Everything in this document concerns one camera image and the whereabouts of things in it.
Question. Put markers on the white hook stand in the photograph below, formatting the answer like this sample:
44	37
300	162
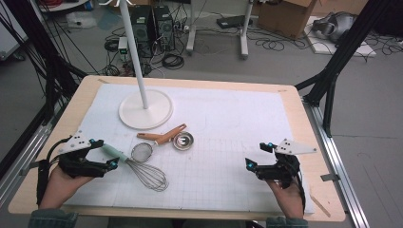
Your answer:
145	110

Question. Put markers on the person's right hand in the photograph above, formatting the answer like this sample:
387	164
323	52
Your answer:
290	202

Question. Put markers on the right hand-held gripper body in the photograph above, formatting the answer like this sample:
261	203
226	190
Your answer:
278	171

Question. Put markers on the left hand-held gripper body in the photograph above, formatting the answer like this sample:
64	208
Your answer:
76	164

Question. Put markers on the thin wooden stick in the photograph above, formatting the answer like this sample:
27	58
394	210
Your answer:
320	205

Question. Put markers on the metal bracket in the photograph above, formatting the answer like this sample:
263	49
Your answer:
329	177

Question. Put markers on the white floor board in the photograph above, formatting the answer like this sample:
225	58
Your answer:
323	47

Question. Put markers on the white wheeled cabinet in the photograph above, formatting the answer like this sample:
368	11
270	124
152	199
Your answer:
9	38

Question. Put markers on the aluminium rail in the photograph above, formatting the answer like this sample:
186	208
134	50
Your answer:
350	202
12	183

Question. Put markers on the grey rounded device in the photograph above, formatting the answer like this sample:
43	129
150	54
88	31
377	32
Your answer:
339	25

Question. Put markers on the closed cardboard box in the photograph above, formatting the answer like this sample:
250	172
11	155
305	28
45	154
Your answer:
285	15

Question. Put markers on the black flat device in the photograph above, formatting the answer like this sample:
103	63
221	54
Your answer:
231	21

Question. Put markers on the wooden desk with white legs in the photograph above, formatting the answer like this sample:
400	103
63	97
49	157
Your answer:
245	31

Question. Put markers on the black computer tower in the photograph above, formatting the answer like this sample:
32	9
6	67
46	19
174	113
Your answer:
142	28
164	25

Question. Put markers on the white grid mat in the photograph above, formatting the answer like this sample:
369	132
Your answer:
221	126

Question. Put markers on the black metal frame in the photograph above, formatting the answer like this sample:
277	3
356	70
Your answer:
41	41
352	41

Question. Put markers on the round white table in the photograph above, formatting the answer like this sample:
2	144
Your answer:
63	7

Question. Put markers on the small white box device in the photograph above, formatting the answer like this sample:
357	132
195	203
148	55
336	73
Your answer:
122	44

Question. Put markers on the clear plastic bag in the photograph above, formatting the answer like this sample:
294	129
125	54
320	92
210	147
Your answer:
80	19

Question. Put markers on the person's left hand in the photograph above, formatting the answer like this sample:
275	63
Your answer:
58	190

